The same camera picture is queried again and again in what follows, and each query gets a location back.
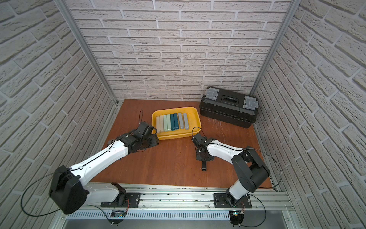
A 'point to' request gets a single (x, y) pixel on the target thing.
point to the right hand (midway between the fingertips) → (204, 157)
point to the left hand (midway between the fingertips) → (158, 138)
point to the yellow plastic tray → (194, 120)
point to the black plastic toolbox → (238, 109)
